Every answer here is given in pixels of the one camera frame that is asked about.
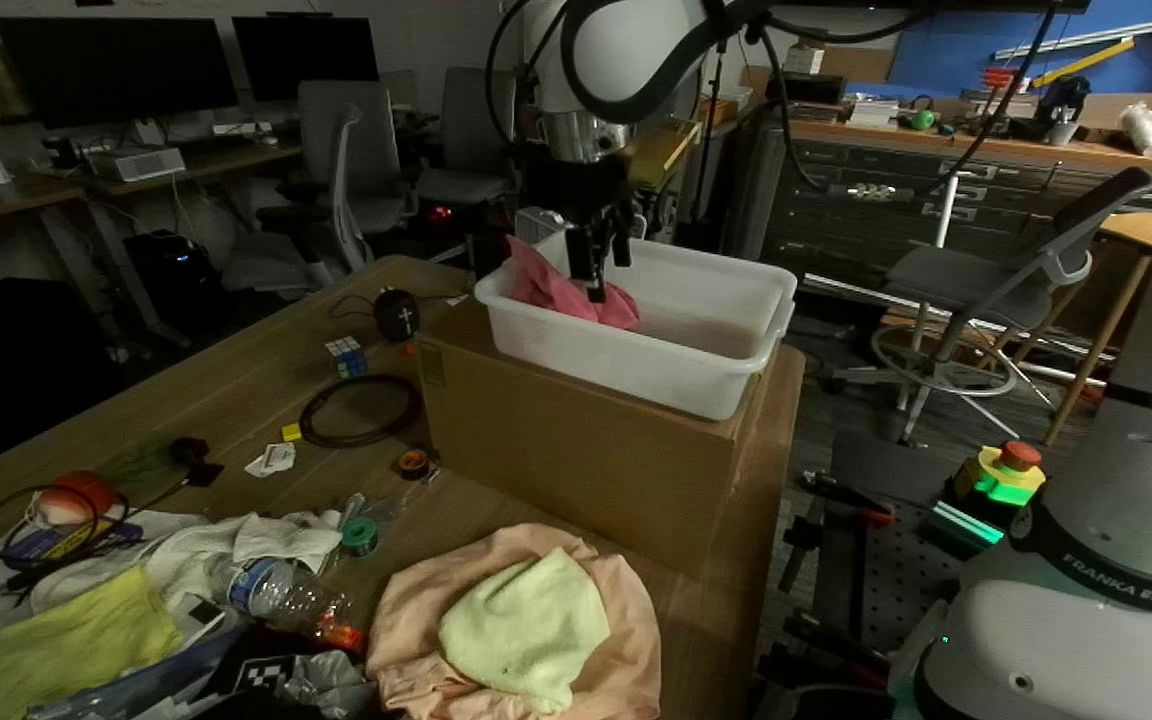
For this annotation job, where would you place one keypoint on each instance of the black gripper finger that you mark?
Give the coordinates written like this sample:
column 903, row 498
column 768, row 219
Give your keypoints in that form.
column 605, row 249
column 576, row 255

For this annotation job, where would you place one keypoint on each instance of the white paper scrap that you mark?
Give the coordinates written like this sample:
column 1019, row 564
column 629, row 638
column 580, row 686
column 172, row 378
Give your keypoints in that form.
column 273, row 463

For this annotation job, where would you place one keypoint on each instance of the left black monitor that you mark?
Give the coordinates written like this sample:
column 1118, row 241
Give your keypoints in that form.
column 96, row 70

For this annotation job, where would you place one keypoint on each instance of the grey folding chair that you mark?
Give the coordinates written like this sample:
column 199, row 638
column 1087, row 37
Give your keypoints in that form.
column 1015, row 292

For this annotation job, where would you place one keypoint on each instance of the peach cloth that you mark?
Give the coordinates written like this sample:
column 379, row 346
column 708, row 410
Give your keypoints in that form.
column 623, row 683

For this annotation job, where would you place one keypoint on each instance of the wooden stool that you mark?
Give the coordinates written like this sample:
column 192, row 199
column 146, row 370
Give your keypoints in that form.
column 1132, row 230

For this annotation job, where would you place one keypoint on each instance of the light green cloth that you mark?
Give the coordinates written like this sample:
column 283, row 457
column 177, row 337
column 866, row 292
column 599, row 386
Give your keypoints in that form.
column 524, row 630

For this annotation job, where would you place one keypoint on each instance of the green tape roll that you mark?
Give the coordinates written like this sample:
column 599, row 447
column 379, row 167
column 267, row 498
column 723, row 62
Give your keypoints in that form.
column 358, row 534

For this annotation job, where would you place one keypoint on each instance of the white sock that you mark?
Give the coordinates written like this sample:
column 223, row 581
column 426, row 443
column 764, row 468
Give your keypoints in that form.
column 201, row 559

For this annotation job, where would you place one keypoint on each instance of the middle black monitor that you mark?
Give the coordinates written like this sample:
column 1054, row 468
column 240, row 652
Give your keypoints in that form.
column 286, row 51

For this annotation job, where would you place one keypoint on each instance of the white plastic box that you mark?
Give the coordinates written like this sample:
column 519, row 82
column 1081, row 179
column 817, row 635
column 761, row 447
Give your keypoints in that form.
column 704, row 330

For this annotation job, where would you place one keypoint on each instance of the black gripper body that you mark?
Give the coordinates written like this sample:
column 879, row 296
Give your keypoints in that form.
column 588, row 199

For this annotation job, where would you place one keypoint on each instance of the brown cardboard box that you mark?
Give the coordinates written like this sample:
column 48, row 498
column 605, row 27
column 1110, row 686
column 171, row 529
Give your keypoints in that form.
column 692, row 506

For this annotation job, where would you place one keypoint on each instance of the pink cloth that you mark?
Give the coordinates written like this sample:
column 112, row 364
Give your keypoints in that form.
column 540, row 286

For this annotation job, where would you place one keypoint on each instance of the rubiks cube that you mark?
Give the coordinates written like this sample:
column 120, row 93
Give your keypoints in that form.
column 347, row 359

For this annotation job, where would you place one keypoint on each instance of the grey office chair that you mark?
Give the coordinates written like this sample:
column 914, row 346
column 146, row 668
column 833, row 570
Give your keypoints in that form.
column 350, row 148

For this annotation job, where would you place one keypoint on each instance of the black monitor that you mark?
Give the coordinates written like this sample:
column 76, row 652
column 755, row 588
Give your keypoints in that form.
column 286, row 51
column 96, row 70

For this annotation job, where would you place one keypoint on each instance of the black round ball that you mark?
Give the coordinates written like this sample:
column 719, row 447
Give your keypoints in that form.
column 396, row 313

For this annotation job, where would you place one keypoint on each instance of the emergency stop button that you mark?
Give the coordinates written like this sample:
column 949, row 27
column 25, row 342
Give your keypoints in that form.
column 984, row 495

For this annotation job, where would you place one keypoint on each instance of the plastic water bottle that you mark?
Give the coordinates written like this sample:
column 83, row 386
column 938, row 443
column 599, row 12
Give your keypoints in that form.
column 291, row 597

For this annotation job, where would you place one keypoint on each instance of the yellow green towel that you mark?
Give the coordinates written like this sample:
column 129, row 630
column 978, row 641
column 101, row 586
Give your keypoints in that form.
column 84, row 641

